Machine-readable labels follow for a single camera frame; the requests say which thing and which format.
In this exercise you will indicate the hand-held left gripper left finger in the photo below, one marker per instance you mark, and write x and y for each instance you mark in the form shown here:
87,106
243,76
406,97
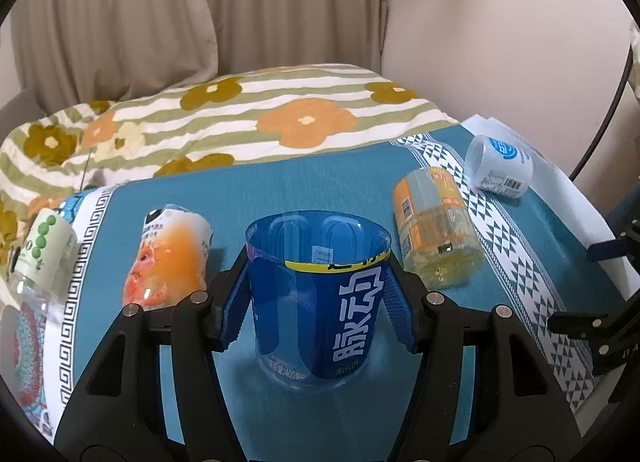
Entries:
233,303

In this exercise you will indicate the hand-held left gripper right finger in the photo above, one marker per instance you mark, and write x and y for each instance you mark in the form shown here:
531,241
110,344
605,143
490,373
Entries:
401,303

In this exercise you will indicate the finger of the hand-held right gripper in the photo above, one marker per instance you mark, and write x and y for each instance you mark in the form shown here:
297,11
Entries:
575,324
602,249

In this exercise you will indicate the blue label clear plastic cup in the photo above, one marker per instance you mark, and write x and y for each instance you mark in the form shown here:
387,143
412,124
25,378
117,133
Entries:
310,312

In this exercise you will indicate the orange fruit label plastic cup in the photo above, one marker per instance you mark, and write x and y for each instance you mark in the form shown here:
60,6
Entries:
170,252

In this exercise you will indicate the yellow orange label plastic cup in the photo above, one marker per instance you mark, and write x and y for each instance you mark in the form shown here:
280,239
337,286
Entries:
430,212

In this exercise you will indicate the white blue label plastic cup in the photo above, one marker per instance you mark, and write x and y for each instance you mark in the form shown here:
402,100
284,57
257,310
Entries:
500,162

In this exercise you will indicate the green dotted label plastic cup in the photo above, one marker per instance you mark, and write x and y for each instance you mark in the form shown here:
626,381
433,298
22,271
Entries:
45,242

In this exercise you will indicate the teal patterned cloth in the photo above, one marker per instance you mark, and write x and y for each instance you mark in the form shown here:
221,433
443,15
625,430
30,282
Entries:
300,192

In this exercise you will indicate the black curved tube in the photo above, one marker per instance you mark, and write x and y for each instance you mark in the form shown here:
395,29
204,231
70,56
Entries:
607,112

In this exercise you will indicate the floral striped blanket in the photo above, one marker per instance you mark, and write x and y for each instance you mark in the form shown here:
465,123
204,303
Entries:
300,117

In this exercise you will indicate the beige curtain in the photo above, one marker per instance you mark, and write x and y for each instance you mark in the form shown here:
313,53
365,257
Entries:
125,17

